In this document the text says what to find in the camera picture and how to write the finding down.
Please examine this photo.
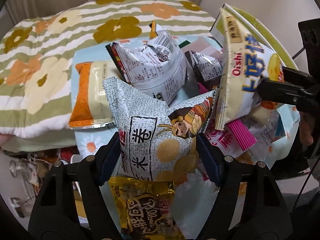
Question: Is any Oishi white yellow snack bag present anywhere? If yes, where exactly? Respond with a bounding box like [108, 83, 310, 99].
[215, 9, 284, 131]

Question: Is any grey rice roll snack bag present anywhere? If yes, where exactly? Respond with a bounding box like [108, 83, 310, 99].
[104, 77, 216, 183]

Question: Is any white blue snack bag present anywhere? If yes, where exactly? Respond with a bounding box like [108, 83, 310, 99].
[241, 106, 284, 159]

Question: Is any person's right hand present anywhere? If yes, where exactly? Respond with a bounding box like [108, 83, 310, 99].
[299, 112, 315, 146]

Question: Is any pink Lonio snack bag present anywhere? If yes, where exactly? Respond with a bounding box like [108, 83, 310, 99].
[205, 119, 257, 158]

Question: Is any dark purple snack bag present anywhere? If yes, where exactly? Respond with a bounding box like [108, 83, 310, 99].
[185, 50, 222, 83]

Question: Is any green cardboard storage box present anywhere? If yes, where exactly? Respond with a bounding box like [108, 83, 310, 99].
[210, 3, 298, 70]

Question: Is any pale pink flat packet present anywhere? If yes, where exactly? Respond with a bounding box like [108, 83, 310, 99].
[181, 37, 223, 60]

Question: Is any gold Pillows snack bag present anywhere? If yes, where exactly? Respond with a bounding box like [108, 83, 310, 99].
[108, 177, 185, 239]

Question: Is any pink pillow under quilt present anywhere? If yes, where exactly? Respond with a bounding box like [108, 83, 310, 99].
[0, 134, 14, 147]

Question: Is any orange cream snack bag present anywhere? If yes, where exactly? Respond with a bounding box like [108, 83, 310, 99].
[69, 60, 120, 129]

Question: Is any grey white chips bag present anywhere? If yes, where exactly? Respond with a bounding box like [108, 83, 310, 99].
[106, 30, 188, 104]

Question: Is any floral striped green quilt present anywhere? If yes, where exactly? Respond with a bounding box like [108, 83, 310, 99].
[1, 0, 214, 138]

